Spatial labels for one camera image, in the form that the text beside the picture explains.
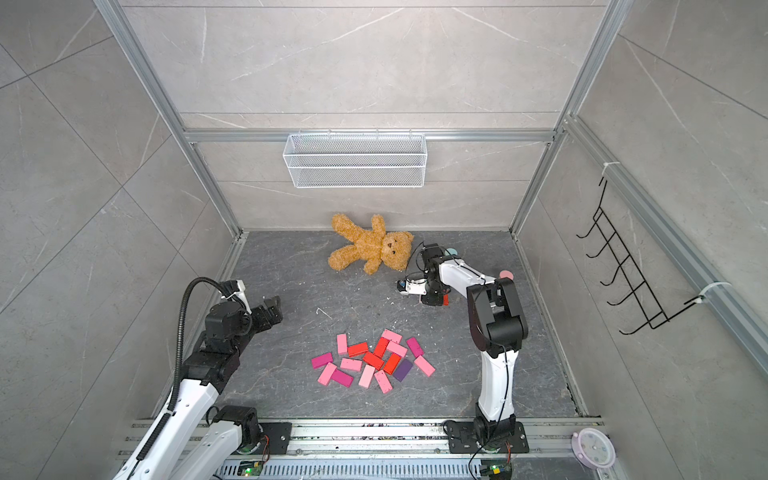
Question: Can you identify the light pink block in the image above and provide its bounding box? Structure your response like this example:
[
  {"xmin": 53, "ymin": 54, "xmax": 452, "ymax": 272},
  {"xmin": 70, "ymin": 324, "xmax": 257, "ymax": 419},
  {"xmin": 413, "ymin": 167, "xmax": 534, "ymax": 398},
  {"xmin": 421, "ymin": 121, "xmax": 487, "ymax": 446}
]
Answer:
[
  {"xmin": 340, "ymin": 358, "xmax": 363, "ymax": 372},
  {"xmin": 358, "ymin": 364, "xmax": 376, "ymax": 389},
  {"xmin": 413, "ymin": 356, "xmax": 436, "ymax": 377},
  {"xmin": 386, "ymin": 341, "xmax": 408, "ymax": 358},
  {"xmin": 318, "ymin": 363, "xmax": 337, "ymax": 386},
  {"xmin": 381, "ymin": 329, "xmax": 402, "ymax": 344},
  {"xmin": 336, "ymin": 334, "xmax": 348, "ymax": 356},
  {"xmin": 374, "ymin": 370, "xmax": 393, "ymax": 394}
]

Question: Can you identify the magenta block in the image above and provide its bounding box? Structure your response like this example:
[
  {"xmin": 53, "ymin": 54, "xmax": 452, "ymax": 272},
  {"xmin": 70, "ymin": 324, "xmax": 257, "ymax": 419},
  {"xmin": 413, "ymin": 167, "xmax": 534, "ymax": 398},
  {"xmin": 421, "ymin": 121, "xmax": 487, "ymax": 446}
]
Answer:
[
  {"xmin": 311, "ymin": 352, "xmax": 334, "ymax": 369},
  {"xmin": 331, "ymin": 369, "xmax": 355, "ymax": 388},
  {"xmin": 406, "ymin": 337, "xmax": 424, "ymax": 358}
]

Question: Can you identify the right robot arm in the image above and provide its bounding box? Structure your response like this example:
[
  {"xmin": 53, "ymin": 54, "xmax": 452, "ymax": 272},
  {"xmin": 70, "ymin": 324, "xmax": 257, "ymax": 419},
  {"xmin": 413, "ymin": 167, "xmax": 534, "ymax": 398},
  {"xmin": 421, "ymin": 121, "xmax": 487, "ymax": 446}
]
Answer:
[{"xmin": 397, "ymin": 244, "xmax": 529, "ymax": 445}]

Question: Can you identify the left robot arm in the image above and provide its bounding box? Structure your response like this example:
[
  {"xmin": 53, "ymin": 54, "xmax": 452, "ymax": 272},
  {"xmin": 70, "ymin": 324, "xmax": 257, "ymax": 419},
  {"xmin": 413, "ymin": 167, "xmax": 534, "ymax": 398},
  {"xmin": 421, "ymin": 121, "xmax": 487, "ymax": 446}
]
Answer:
[{"xmin": 115, "ymin": 293, "xmax": 283, "ymax": 479}]

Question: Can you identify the brown teddy bear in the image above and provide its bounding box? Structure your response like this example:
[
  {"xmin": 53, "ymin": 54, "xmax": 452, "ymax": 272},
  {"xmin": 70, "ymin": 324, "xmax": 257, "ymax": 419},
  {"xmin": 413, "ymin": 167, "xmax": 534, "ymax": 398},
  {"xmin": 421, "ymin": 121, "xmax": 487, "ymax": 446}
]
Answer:
[{"xmin": 328, "ymin": 214, "xmax": 414, "ymax": 275}]

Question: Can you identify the lilac round clock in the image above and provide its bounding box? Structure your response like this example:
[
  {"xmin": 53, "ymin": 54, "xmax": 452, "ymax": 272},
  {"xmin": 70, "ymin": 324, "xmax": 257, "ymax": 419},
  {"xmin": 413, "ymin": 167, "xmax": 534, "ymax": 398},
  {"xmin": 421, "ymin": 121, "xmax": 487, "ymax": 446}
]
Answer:
[{"xmin": 571, "ymin": 427, "xmax": 617, "ymax": 470}]

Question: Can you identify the left black cable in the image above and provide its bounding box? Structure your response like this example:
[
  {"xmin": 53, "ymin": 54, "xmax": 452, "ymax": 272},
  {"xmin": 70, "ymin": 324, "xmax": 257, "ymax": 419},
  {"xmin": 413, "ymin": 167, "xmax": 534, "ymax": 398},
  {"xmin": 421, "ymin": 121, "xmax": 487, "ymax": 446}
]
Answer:
[{"xmin": 134, "ymin": 277, "xmax": 241, "ymax": 463}]

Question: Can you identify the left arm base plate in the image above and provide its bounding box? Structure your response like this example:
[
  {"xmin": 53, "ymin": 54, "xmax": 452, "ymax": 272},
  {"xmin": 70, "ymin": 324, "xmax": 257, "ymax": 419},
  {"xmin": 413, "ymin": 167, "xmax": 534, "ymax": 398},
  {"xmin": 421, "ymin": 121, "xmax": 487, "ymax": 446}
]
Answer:
[{"xmin": 238, "ymin": 422, "xmax": 293, "ymax": 455}]

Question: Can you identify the white wire mesh basket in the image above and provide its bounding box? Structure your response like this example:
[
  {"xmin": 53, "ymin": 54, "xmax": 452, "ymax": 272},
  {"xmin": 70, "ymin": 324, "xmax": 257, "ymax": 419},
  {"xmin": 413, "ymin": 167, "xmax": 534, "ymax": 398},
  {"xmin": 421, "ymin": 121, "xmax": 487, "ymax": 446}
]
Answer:
[{"xmin": 283, "ymin": 132, "xmax": 428, "ymax": 189}]

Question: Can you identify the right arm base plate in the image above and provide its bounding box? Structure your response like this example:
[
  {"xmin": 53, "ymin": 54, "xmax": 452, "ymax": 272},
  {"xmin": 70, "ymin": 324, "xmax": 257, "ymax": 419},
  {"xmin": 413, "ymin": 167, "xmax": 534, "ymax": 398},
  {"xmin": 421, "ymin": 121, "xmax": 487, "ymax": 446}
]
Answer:
[{"xmin": 442, "ymin": 416, "xmax": 530, "ymax": 454}]

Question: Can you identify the black wire hook rack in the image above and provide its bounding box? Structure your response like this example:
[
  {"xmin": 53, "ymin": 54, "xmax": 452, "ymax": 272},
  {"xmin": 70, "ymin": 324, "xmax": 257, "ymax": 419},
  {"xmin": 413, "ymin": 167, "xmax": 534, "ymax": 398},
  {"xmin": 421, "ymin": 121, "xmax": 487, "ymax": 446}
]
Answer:
[{"xmin": 576, "ymin": 177, "xmax": 706, "ymax": 336}]

